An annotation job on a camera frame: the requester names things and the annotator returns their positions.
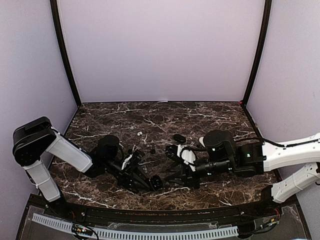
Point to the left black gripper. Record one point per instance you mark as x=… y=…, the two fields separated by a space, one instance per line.
x=131 y=173

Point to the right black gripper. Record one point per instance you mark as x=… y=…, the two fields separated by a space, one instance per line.
x=181 y=173

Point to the black round charging case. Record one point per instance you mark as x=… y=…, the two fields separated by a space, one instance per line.
x=155 y=182

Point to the white oval charging case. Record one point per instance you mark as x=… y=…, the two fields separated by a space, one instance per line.
x=201 y=141

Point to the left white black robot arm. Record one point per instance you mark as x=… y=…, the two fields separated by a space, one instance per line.
x=33 y=139

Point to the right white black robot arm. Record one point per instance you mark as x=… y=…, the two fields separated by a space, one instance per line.
x=220 y=154

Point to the black oval charging case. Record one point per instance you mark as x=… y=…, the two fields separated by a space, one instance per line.
x=179 y=138

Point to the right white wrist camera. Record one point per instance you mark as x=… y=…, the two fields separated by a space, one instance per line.
x=188 y=156

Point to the white slotted cable duct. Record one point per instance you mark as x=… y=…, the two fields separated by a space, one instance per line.
x=85 y=232

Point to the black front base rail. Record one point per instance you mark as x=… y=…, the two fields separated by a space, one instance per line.
x=238 y=214

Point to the right black frame post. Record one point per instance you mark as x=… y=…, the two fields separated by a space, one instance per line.
x=258 y=52

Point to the black frame post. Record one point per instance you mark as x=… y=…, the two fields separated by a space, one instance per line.
x=63 y=51
x=258 y=52

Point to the left black frame post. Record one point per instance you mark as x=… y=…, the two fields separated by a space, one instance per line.
x=63 y=51

